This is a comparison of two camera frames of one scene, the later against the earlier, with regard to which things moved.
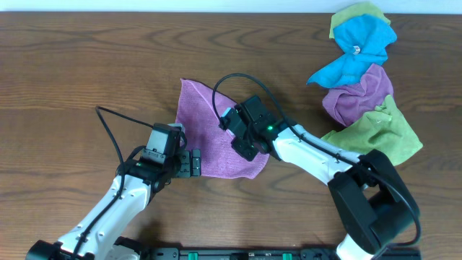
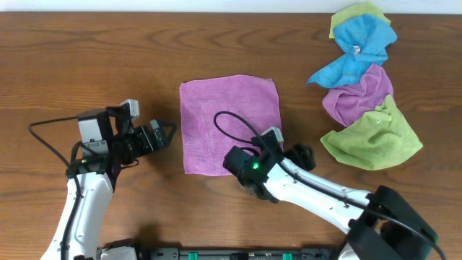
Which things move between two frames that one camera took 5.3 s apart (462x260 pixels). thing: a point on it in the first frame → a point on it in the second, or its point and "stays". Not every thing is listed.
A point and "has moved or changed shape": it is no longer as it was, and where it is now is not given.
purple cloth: (198, 109) has moved or changed shape
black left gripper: (184, 163) → (152, 136)
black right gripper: (244, 147) → (295, 155)
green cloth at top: (350, 11) stays
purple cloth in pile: (349, 103) stays
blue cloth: (364, 40) stays
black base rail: (276, 253) stays
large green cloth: (384, 129) stays
